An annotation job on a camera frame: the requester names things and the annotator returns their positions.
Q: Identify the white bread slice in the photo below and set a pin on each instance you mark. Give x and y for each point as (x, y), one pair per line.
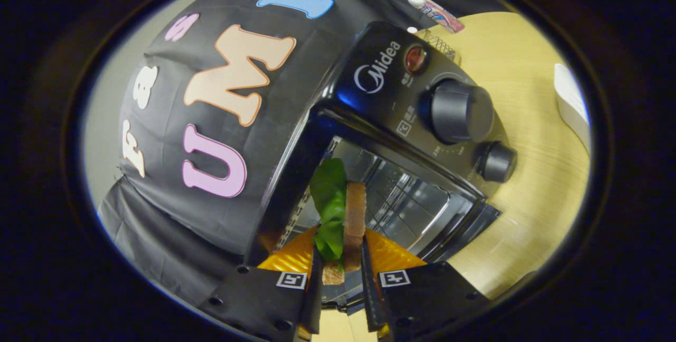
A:
(355, 220)

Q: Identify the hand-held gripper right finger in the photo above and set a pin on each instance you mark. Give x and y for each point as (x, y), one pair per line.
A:
(422, 300)

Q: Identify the black toaster oven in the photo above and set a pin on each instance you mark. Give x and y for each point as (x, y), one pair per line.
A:
(380, 99)

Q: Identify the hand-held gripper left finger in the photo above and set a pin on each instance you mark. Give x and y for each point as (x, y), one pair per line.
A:
(264, 294)

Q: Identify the white pink spray bottle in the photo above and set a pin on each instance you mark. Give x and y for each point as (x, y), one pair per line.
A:
(435, 12)

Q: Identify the white rectangular tray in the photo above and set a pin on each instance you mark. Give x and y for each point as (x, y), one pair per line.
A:
(573, 104)

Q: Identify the green lettuce leaf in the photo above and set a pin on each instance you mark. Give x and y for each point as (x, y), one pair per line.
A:
(330, 199)

